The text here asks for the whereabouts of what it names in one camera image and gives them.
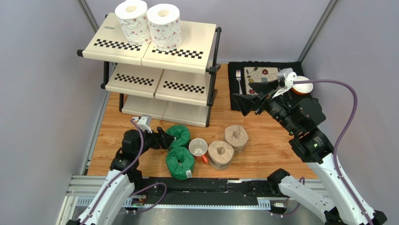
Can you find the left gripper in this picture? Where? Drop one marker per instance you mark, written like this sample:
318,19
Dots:
164,139

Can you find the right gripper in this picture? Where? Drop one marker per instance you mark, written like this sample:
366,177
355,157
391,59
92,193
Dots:
258,103

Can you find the green roll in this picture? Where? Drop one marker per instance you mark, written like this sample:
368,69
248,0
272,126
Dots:
182,135
180,163

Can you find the floral white paper towel roll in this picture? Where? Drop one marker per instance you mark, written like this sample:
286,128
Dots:
165,26

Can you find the plain white paper towel roll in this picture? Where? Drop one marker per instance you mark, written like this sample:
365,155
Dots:
132,17

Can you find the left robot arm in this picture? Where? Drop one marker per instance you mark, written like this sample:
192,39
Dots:
123,178

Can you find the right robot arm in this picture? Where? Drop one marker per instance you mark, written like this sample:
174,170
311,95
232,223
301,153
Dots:
345,205

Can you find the cream three-tier shelf rack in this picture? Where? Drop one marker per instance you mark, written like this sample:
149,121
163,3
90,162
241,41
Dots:
177,85

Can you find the floral square plate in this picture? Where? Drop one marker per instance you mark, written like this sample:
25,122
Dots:
258,74

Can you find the silver fork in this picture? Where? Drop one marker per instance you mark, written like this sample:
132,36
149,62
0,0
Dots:
238,78

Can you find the green wrapped roll front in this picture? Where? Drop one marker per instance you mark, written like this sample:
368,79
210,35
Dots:
180,163

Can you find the black placemat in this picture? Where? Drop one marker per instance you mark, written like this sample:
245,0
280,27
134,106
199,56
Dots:
234,66

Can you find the orange white mug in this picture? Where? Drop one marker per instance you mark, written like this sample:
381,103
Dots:
198,148

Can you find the brown wrapped roll rear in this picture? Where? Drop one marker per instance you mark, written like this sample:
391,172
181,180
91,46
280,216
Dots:
237,137

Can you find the brown wrapped roll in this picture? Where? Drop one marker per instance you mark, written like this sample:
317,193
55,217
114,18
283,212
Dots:
220,155
237,137

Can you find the orange white bowl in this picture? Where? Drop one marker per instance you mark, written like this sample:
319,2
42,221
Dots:
302,89

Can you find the brown wrapped roll front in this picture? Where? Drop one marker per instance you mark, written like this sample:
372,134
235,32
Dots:
220,155

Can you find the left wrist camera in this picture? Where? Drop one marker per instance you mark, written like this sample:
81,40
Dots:
143,122

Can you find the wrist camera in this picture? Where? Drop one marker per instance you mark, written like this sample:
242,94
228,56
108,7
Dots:
285,79
143,122

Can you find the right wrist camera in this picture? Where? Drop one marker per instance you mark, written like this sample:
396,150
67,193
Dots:
285,79

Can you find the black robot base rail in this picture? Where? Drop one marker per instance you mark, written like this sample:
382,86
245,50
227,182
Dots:
206,191

